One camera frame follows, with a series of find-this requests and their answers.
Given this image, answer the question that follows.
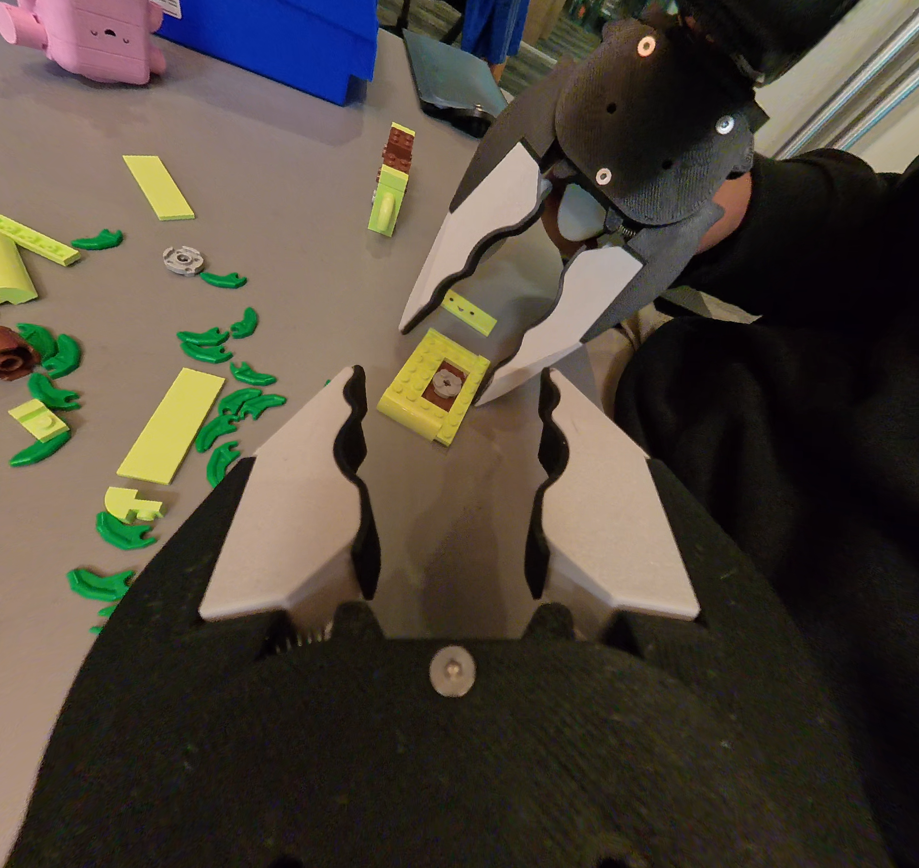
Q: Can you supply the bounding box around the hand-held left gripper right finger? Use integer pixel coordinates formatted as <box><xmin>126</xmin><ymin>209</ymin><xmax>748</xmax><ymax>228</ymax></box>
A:
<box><xmin>524</xmin><ymin>367</ymin><xmax>701</xmax><ymax>628</ymax></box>

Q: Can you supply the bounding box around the long lime tile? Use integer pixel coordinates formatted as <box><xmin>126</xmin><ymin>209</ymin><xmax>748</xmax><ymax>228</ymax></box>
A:
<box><xmin>122</xmin><ymin>155</ymin><xmax>196</xmax><ymax>221</ymax></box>
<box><xmin>117</xmin><ymin>367</ymin><xmax>227</xmax><ymax>486</ymax></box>

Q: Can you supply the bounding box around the person's right hand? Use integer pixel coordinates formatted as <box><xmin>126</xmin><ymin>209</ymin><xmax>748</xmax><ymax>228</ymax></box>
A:
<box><xmin>693</xmin><ymin>168</ymin><xmax>755</xmax><ymax>255</ymax></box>

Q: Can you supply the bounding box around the lime tile with face print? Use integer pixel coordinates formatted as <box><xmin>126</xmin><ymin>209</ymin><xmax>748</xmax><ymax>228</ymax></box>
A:
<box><xmin>441</xmin><ymin>290</ymin><xmax>498</xmax><ymax>338</ymax></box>

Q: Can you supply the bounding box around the lime rounded corner piece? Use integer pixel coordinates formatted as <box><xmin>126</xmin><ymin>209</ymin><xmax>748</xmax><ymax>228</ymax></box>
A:
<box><xmin>104</xmin><ymin>486</ymin><xmax>165</xmax><ymax>524</ymax></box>

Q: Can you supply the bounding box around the small lime stud piece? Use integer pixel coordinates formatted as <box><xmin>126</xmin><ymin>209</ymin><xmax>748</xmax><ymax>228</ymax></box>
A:
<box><xmin>9</xmin><ymin>399</ymin><xmax>71</xmax><ymax>445</ymax></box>

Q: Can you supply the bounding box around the scatter of green leaf pieces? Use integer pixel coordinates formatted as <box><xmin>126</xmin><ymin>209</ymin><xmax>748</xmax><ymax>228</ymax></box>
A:
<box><xmin>9</xmin><ymin>227</ymin><xmax>288</xmax><ymax>635</ymax></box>

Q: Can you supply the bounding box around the dark grey flat board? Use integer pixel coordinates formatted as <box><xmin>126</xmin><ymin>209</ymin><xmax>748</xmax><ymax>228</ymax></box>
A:
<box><xmin>402</xmin><ymin>28</ymin><xmax>511</xmax><ymax>138</ymax></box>

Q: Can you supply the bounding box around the brown stump piece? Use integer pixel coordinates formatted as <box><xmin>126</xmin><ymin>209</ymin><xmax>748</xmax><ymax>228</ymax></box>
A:
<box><xmin>0</xmin><ymin>326</ymin><xmax>40</xmax><ymax>381</ymax></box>

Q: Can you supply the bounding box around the blue bin with printed tag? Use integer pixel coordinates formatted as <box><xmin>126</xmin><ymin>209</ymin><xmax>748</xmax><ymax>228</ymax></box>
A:
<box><xmin>129</xmin><ymin>0</ymin><xmax>379</xmax><ymax>106</ymax></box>

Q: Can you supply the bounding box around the pink toy figure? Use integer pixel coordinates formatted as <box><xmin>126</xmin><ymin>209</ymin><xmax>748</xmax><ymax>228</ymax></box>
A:
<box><xmin>0</xmin><ymin>0</ymin><xmax>166</xmax><ymax>85</ymax></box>

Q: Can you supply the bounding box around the person's right forearm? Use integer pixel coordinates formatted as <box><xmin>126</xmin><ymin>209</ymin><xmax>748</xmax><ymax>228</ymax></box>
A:
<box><xmin>657</xmin><ymin>148</ymin><xmax>919</xmax><ymax>327</ymax></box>

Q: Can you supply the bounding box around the narrow lime studded plate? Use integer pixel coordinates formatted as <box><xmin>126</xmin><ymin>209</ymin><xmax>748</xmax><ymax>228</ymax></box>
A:
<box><xmin>0</xmin><ymin>214</ymin><xmax>81</xmax><ymax>267</ymax></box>

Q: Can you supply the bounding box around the person's black clothing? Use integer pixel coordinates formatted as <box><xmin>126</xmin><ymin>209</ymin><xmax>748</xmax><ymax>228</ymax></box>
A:
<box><xmin>614</xmin><ymin>308</ymin><xmax>919</xmax><ymax>868</ymax></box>

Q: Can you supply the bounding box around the brown and lime brick assembly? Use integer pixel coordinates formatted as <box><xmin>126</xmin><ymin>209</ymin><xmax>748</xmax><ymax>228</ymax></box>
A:
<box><xmin>377</xmin><ymin>328</ymin><xmax>491</xmax><ymax>447</ymax></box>

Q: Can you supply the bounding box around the brown and lime trunk build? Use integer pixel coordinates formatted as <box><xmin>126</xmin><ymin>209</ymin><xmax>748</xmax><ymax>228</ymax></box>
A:
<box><xmin>368</xmin><ymin>121</ymin><xmax>417</xmax><ymax>238</ymax></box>

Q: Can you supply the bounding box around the large lime half-round brick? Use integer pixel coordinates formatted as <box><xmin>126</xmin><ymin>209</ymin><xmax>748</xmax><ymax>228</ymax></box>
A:
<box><xmin>0</xmin><ymin>236</ymin><xmax>38</xmax><ymax>306</ymax></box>

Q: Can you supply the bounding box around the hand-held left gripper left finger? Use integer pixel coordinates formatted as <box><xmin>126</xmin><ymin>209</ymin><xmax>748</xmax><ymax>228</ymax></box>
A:
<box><xmin>199</xmin><ymin>365</ymin><xmax>381</xmax><ymax>625</ymax></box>

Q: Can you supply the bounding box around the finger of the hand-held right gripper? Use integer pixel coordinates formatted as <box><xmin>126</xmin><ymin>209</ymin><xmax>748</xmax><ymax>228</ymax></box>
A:
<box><xmin>474</xmin><ymin>245</ymin><xmax>645</xmax><ymax>407</ymax></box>
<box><xmin>398</xmin><ymin>141</ymin><xmax>547</xmax><ymax>335</ymax></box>

